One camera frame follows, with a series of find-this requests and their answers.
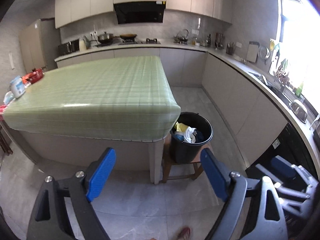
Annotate white tissue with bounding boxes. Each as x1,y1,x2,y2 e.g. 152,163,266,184
184,126,196,144

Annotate yellow cloth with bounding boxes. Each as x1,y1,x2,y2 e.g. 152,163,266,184
174,122,189,133

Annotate blue cloth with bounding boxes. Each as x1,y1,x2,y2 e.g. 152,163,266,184
194,129,204,143

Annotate blue patterned paper cup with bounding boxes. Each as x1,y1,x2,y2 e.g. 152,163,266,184
174,132,184,141

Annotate black trash bucket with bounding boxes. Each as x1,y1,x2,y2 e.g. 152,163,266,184
169,112,214,164

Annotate lower kitchen cabinets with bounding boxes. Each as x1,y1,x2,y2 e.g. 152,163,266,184
43,48,287,171

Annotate wooden stool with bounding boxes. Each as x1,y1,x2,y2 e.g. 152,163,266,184
161,135,213,183

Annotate steel sink bowl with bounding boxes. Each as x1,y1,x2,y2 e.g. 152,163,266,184
290,99,308,124

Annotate red shoe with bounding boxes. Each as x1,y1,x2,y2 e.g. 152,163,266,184
177,226,191,240

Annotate green checkered tablecloth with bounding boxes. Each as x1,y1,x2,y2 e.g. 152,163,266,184
1,56,181,142

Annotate red pot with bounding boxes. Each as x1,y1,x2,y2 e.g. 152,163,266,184
22,68,44,85

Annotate white blue container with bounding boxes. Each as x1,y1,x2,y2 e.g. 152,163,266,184
10,76,25,99

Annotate red checkered cloth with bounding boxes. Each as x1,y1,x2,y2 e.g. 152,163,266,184
0,105,7,121

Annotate white cutting board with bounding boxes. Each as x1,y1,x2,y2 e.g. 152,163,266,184
246,41,260,63

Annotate black utensil holder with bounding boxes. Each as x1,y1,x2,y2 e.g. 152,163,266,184
226,42,236,56

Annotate white kettle jug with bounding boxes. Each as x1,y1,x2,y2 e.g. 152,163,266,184
79,38,87,51

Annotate black microwave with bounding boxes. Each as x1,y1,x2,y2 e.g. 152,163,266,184
58,39,80,56

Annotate black pot with lid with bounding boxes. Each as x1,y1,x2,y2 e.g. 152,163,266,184
98,32,114,44

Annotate gas stove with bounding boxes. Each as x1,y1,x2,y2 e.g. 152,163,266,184
119,38,160,45

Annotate frying pan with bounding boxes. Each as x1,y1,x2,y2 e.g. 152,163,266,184
117,34,137,41

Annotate beige refrigerator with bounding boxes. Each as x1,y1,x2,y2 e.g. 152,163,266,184
19,18,61,73

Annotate black range hood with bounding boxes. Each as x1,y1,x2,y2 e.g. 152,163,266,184
113,1,166,24

